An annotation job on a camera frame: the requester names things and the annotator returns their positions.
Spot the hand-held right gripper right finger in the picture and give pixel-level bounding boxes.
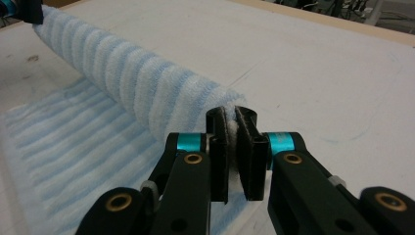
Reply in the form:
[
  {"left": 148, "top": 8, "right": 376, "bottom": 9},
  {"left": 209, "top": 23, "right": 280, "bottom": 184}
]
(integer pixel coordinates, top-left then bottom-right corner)
[{"left": 234, "top": 106, "right": 380, "bottom": 235}]

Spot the white desk frame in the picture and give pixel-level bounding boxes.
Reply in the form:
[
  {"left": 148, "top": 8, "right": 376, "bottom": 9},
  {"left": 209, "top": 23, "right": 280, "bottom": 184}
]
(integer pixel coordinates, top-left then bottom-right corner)
[{"left": 364, "top": 0, "right": 385, "bottom": 26}]

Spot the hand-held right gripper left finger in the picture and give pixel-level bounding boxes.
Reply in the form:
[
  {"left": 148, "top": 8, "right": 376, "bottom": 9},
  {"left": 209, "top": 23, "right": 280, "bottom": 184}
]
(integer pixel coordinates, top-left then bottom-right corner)
[{"left": 150, "top": 107, "right": 230, "bottom": 235}]

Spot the blue striped towel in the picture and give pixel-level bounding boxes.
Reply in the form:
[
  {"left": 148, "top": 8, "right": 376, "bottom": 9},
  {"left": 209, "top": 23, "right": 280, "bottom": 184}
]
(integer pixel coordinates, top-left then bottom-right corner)
[{"left": 0, "top": 4, "right": 250, "bottom": 235}]

